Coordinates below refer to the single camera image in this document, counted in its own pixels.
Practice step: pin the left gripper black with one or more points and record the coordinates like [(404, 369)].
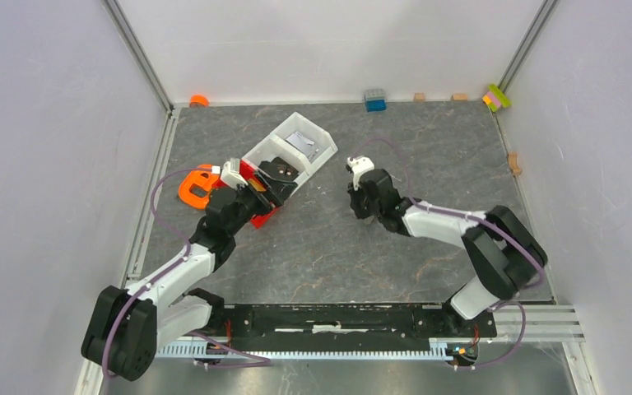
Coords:
[(276, 192)]

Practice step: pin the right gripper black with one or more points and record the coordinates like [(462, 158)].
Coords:
[(360, 212)]

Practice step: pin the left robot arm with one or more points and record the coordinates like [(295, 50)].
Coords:
[(129, 325)]

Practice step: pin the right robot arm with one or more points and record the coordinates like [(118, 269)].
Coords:
[(504, 254)]

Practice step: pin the silver card in bin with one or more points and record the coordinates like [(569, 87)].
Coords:
[(303, 144)]

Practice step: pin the white plastic bin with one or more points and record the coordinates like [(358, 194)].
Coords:
[(274, 145)]

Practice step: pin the red plastic bin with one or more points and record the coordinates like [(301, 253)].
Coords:
[(262, 215)]

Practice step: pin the orange tape dispenser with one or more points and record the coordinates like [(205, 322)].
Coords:
[(196, 187)]

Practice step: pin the blue toy brick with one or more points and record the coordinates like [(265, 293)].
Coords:
[(375, 100)]

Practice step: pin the orange round piece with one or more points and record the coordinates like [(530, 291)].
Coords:
[(198, 101)]

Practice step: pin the curved wooden piece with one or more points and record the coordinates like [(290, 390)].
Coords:
[(513, 163)]

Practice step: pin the green pink toy bricks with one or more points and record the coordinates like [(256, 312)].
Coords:
[(495, 99)]

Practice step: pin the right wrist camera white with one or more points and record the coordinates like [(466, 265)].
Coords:
[(358, 166)]

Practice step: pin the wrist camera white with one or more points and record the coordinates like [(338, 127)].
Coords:
[(358, 166), (230, 174)]

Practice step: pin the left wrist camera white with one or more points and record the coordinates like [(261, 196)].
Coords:
[(230, 174)]

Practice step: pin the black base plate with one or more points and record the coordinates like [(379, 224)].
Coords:
[(343, 327)]

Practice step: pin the slotted cable duct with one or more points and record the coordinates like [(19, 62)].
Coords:
[(199, 350)]

